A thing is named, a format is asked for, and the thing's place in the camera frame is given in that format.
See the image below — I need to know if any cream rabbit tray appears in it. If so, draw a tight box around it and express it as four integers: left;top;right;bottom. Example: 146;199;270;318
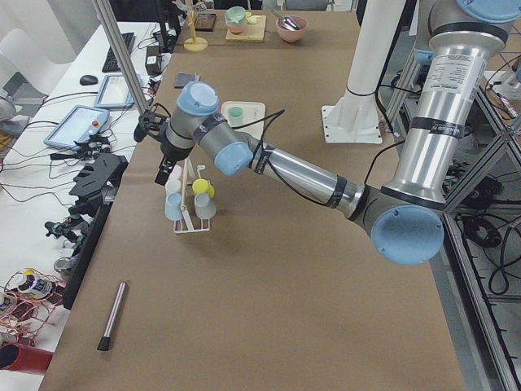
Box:
221;101;265;139

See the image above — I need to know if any light blue plastic cup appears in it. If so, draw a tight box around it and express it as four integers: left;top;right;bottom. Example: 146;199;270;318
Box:
164;192;182;222

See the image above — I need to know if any green bowl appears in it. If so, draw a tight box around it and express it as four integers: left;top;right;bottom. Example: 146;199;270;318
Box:
225;6;247;33

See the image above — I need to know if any yellow plastic cup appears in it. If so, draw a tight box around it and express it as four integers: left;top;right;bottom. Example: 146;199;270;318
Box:
192;178;215;198

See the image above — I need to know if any aluminium frame post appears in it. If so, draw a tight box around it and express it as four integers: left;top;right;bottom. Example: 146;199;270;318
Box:
92;0;148;115

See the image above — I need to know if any wooden mug tree stand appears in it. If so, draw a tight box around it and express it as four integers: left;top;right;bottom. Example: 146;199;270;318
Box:
173;0;208;52

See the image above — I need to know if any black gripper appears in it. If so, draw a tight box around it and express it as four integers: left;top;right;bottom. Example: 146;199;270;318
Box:
155;136;191;186

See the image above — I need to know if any pink plastic cup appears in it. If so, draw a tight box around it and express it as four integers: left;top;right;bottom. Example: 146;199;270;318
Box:
169;165;183;179

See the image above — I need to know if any folded grey cloth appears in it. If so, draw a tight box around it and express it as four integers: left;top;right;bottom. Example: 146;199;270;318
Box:
174;72;200;89

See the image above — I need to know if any bamboo cutting board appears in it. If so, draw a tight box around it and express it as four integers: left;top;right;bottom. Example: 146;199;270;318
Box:
225;15;266;43

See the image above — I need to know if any black keyboard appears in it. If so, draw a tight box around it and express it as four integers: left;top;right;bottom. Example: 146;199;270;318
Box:
101;32;136;74

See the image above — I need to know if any green plastic cup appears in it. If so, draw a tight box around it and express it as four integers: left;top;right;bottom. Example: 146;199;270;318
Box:
227;106;243;128

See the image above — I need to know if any wooden rack handle rod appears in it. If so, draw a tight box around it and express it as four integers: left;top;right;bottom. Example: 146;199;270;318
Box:
181;157;194;212

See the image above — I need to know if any grey plastic cup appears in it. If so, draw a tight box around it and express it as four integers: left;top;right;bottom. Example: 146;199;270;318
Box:
194;193;217;220

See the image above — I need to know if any black computer mouse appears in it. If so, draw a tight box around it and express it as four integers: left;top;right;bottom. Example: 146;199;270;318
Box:
79;74;99;86

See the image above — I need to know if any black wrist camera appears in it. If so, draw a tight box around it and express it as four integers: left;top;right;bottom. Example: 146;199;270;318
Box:
134;110;169;143

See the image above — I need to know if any cream plastic cup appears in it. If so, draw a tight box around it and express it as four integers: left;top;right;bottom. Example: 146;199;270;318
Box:
164;178;182;196

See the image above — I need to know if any pink bowl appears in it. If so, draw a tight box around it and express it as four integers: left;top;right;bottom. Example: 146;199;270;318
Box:
276;15;309;43

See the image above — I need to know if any metal ice scoop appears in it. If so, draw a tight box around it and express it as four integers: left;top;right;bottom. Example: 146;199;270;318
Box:
272;10;301;31

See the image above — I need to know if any black tool holder block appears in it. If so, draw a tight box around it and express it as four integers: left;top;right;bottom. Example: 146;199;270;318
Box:
68;153;129;204

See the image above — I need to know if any blue teach pendant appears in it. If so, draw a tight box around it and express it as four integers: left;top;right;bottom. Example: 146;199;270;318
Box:
43;105;109;149
94;73;134;110

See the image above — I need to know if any white wire cup rack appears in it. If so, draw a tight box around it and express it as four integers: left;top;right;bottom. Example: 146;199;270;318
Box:
173;165;211;234

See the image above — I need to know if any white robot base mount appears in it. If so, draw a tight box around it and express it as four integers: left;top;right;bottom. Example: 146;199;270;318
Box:
321;104;383;144

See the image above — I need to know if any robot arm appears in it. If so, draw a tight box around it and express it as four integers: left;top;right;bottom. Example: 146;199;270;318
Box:
156;1;520;265

